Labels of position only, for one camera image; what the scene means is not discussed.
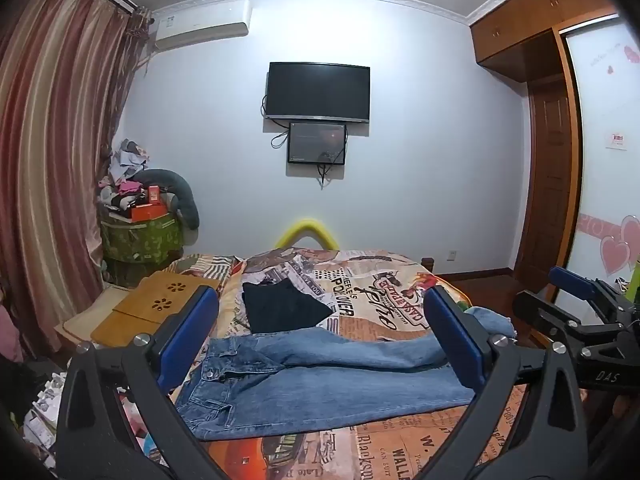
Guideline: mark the pile of clothes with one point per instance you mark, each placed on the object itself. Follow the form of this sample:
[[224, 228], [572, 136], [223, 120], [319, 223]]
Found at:
[[125, 165]]

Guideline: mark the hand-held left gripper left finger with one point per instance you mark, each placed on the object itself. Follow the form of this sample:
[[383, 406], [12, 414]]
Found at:
[[192, 330]]

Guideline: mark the small red box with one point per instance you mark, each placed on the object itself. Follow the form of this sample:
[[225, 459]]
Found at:
[[153, 194]]

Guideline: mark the blue denim pants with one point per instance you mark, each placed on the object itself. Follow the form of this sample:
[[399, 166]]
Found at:
[[300, 390]]

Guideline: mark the yellow foam bar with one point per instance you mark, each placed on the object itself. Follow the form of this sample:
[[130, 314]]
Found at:
[[306, 227]]

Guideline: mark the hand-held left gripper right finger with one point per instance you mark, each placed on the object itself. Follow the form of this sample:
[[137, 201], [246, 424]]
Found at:
[[452, 330]]

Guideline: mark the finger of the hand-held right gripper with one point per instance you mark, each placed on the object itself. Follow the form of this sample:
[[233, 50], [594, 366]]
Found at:
[[570, 280], [535, 312]]

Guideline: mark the black wall television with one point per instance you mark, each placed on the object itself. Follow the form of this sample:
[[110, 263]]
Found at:
[[317, 91]]

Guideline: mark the green storage box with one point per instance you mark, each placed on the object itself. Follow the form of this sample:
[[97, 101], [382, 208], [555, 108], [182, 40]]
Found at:
[[140, 240]]

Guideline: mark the wooden overhead cabinet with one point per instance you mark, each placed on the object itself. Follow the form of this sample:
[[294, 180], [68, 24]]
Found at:
[[530, 20]]

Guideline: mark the wooden lap desk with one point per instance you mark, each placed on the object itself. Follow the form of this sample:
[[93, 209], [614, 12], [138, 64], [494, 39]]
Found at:
[[150, 300]]

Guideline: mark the striped red curtain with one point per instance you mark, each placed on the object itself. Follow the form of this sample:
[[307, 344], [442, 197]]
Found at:
[[50, 160]]

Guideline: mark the black folded cloth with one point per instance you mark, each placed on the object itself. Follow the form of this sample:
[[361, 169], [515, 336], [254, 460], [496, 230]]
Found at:
[[280, 307]]

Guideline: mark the white air conditioner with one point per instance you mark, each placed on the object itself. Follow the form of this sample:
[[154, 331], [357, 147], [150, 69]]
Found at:
[[200, 22]]

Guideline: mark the small black wall monitor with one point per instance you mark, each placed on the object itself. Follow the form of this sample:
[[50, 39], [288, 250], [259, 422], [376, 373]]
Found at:
[[316, 142]]

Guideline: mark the grey long pillow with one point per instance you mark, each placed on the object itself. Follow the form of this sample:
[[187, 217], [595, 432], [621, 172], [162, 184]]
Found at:
[[187, 200]]

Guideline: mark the white heart-print wardrobe door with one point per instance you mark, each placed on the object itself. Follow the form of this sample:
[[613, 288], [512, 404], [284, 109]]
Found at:
[[605, 170]]

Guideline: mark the printed blanket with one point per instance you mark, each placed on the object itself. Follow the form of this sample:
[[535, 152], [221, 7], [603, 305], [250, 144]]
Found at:
[[380, 300]]

